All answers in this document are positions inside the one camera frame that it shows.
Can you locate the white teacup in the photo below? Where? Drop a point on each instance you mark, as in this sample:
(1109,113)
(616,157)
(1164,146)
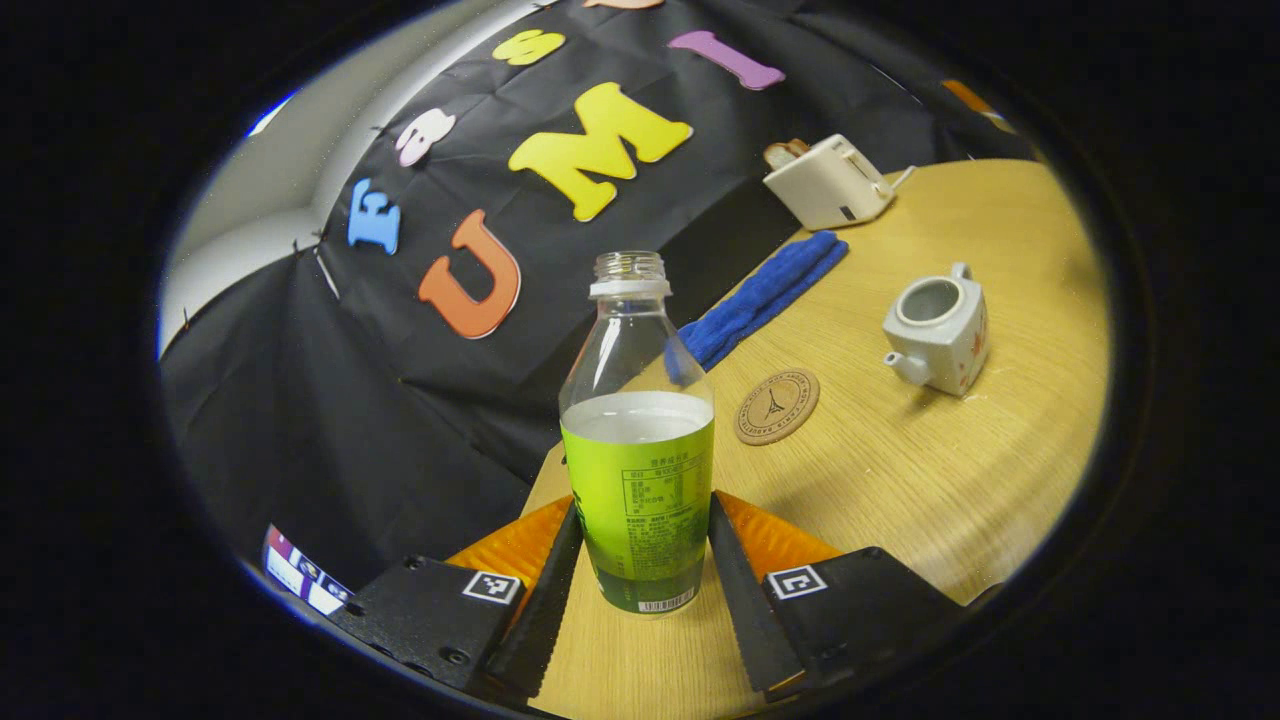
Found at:
(945,345)

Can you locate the toasted bread slice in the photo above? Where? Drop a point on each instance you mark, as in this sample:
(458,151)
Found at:
(785,152)

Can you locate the green label water bottle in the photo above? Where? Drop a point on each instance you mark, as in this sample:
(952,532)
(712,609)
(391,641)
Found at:
(640,480)

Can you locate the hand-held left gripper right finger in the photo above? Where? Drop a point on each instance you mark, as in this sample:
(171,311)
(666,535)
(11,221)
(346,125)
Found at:
(745,620)

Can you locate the computer monitor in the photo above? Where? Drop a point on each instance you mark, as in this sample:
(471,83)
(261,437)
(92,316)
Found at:
(300,580)

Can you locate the black backdrop cloth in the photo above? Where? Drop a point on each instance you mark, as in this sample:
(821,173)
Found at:
(350,420)

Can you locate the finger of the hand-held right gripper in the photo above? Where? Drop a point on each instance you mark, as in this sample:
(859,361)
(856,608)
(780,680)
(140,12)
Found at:
(970,100)

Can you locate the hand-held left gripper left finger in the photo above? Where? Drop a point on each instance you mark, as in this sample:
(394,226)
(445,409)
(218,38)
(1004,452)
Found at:
(545,620)

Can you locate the round cork coaster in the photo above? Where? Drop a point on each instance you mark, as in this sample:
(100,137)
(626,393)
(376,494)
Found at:
(776,405)

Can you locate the white toaster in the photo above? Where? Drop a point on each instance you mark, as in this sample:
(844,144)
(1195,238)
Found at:
(825,185)

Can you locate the blue folded towel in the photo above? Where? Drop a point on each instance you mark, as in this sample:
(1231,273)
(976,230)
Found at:
(770,290)

